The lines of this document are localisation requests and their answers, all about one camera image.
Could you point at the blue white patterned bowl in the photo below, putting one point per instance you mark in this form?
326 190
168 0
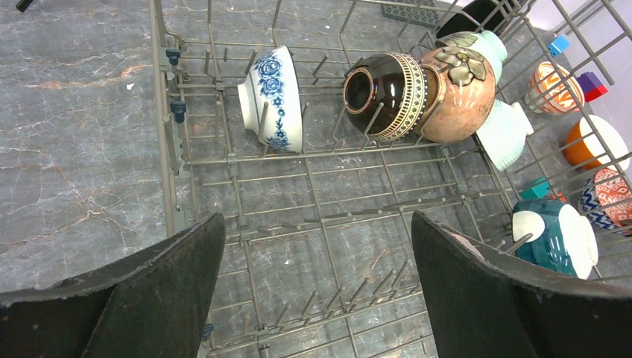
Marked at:
606 201

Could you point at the pink brown flower bowl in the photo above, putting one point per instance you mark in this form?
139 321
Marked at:
461 92

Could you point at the dark brown banded bowl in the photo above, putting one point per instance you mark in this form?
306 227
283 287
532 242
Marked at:
386 95

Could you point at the purple red toy block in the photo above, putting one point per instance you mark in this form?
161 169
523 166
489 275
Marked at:
591 86

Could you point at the white bowl orange pattern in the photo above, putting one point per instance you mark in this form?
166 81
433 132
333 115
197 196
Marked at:
553 91

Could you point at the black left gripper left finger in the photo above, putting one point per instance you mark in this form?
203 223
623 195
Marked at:
153 303

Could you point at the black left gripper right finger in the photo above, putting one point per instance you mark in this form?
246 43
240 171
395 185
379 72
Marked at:
485 303

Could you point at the teal bowl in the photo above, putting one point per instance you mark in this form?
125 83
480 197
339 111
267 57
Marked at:
562 240

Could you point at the pale green bowl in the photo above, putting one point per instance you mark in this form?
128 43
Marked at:
485 43

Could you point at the light green ribbed bowl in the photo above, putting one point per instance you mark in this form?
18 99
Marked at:
504 132

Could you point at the grey wire dish rack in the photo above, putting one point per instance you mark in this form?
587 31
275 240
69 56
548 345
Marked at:
317 257

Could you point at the black microphone tripod stand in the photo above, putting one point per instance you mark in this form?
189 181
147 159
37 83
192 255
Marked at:
23 5

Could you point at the blue toy block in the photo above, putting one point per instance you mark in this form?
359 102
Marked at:
558 45

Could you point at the white blue rimmed bowl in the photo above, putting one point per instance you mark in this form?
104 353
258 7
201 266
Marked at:
270 104

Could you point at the grey studded base plate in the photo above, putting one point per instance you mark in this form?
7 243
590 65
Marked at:
415 12

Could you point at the teal toy block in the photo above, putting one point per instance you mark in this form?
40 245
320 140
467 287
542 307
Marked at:
536 188

